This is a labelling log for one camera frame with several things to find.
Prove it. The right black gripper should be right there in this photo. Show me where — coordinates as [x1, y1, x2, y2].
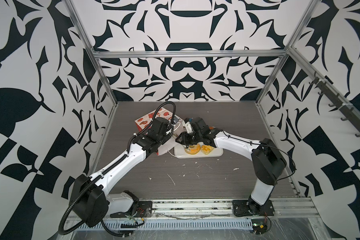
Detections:
[174, 131, 204, 145]

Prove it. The orange ring fake bread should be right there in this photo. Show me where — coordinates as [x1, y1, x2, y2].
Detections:
[185, 144, 201, 155]

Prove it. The red white paper bag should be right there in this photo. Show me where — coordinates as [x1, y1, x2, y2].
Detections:
[135, 107, 184, 156]

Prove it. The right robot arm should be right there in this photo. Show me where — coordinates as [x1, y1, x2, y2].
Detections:
[176, 118, 287, 208]

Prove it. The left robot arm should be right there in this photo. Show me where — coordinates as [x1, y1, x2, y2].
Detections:
[59, 118, 175, 233]

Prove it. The pale fake bread piece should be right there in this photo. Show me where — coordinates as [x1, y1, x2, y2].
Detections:
[201, 145, 215, 155]

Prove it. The white plastic tray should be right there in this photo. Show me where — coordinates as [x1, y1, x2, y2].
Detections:
[173, 130, 224, 159]

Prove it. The small circuit board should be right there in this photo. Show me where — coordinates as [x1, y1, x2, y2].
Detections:
[252, 219, 272, 236]

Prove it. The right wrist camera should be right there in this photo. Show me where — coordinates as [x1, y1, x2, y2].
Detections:
[182, 118, 194, 134]

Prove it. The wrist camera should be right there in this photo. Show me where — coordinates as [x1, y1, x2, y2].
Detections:
[182, 118, 194, 134]
[173, 118, 181, 126]

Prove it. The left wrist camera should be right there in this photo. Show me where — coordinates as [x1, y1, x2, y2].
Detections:
[173, 118, 181, 126]

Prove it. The black corrugated cable conduit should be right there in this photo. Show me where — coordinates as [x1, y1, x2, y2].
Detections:
[58, 179, 106, 235]

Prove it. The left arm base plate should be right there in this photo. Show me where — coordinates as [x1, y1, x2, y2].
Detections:
[110, 201, 153, 218]

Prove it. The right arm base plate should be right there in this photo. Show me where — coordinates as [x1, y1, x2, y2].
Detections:
[232, 199, 275, 217]

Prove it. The white slotted cable duct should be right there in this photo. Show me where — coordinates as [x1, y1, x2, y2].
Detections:
[73, 218, 254, 231]

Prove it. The aluminium cage frame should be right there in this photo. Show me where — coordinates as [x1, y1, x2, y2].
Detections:
[61, 0, 360, 200]

